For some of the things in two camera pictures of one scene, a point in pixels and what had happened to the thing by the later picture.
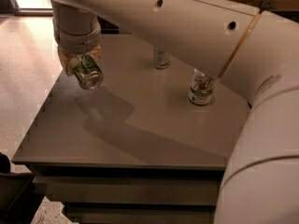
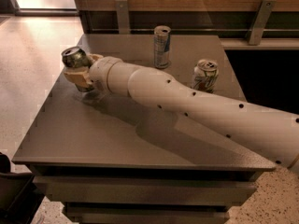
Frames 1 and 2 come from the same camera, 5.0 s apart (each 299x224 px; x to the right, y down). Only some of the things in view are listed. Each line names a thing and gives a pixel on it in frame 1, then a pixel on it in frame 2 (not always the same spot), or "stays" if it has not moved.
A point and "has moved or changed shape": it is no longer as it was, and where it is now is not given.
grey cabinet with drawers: [149, 146] stays
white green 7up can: [201, 90] stays
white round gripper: [78, 43] → [99, 73]
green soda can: [89, 73] has moved or changed shape
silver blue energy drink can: [160, 57] stays
